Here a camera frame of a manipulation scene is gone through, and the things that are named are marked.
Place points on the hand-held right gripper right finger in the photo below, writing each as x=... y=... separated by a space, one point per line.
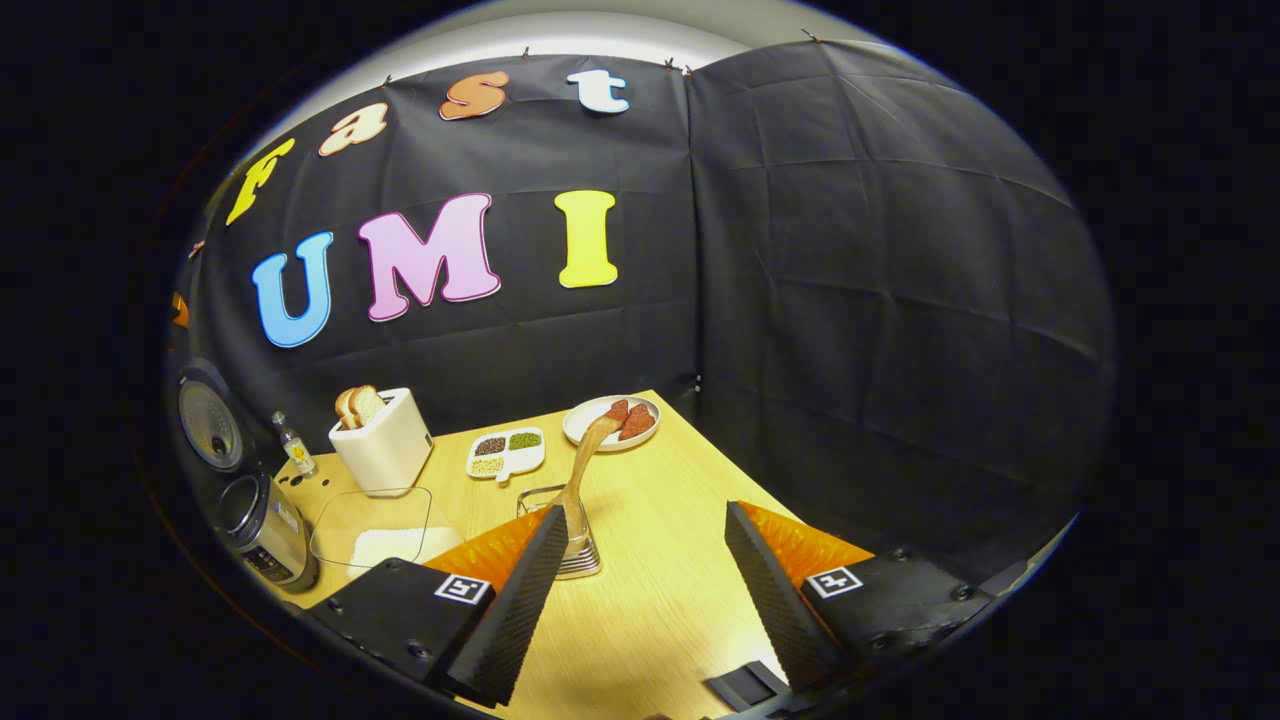
x=775 y=600

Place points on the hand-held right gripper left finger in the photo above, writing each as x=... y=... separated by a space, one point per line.
x=520 y=610

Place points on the wooden spoon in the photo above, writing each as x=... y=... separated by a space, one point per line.
x=585 y=455

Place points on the silver rice cooker dark lid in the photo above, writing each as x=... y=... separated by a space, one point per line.
x=265 y=530

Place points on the white divided dish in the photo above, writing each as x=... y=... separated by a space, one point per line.
x=525 y=462

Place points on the portion of pale beans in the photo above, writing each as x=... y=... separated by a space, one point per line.
x=487 y=465

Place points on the portion of brown beans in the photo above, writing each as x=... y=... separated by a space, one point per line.
x=490 y=446

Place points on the portion of green beans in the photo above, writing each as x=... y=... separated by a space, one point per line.
x=525 y=440

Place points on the white round plate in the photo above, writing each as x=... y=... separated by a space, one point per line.
x=580 y=425

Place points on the white toaster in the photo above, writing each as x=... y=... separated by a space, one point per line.
x=385 y=455

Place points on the red meat piece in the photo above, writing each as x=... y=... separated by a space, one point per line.
x=638 y=423
x=618 y=410

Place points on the small glass bottle yellow label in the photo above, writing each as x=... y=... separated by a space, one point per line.
x=297 y=452

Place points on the black backdrop cloth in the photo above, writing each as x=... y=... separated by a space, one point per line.
x=850 y=300

